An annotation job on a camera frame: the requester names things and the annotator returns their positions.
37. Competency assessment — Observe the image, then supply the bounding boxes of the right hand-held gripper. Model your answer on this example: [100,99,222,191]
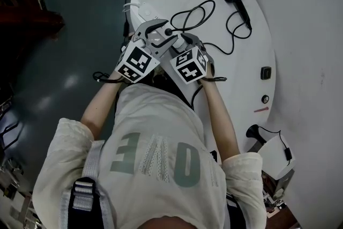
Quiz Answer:
[170,32,215,85]

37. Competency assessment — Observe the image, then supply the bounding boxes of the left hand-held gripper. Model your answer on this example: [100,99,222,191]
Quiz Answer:
[114,18,178,84]

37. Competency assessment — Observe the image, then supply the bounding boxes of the white power strip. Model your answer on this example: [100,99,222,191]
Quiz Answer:
[123,2,189,53]

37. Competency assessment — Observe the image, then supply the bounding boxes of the person's right forearm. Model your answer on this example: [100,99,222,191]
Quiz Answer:
[199,78,241,168]

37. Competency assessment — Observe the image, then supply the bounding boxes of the person's left forearm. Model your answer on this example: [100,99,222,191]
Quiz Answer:
[80,72,130,141]

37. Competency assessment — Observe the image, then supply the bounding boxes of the small black rectangular device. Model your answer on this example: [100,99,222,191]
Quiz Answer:
[260,66,272,81]

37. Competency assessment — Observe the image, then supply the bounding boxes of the brown wooden staircase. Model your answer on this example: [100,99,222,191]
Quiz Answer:
[0,0,66,68]

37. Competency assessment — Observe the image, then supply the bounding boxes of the white shade table lamp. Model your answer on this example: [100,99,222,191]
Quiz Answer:
[245,123,296,181]

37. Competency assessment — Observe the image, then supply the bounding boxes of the grey cabinet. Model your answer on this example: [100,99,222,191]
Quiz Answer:
[261,168,300,229]

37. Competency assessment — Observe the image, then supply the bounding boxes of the black hair dryer cable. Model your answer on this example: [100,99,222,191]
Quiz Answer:
[169,0,253,56]

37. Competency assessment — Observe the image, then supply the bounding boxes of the black right wrist strap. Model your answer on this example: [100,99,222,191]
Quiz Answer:
[196,76,228,84]

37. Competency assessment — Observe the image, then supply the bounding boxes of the black wrist strap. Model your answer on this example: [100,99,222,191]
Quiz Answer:
[196,76,228,84]
[92,71,127,85]

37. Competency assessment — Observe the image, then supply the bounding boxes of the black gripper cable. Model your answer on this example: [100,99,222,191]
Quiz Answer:
[190,84,205,112]

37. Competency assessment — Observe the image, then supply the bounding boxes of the black left wrist strap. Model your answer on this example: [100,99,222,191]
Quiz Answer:
[92,71,127,85]

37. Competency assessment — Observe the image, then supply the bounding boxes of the black lamp cable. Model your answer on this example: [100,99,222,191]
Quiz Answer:
[258,125,294,162]

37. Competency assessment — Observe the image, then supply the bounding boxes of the navy grey harness strap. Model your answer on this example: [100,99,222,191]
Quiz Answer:
[226,192,247,229]
[59,139,115,229]

